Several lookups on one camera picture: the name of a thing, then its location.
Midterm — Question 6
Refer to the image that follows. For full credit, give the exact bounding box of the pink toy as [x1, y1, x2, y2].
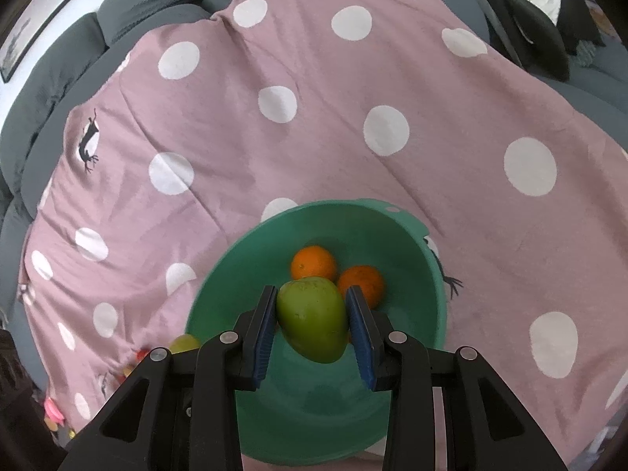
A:
[43, 397, 67, 427]

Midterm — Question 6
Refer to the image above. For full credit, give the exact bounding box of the black cloth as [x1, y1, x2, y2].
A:
[461, 0, 604, 82]

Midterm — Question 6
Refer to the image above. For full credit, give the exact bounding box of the orange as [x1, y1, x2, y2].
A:
[336, 265, 385, 310]
[291, 245, 339, 283]

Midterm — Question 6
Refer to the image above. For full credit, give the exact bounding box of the green mango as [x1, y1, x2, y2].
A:
[276, 276, 350, 364]

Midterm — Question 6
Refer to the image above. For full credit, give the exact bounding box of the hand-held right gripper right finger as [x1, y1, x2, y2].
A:
[345, 285, 570, 471]

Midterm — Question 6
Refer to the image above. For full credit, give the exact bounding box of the green plastic bowl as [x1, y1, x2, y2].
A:
[184, 198, 448, 467]

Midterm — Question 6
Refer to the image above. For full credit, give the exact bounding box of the teal knitted cloth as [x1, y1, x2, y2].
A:
[571, 39, 606, 67]

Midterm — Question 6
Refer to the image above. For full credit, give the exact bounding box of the pink polka-dot blanket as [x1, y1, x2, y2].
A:
[17, 0, 628, 462]

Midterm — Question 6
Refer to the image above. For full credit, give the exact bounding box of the yellow-green round fruit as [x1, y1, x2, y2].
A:
[168, 334, 203, 354]

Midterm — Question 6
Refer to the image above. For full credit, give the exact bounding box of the grey sofa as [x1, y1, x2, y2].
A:
[0, 0, 628, 403]

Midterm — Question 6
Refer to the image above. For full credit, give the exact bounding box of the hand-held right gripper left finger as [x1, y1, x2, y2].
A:
[58, 285, 279, 471]

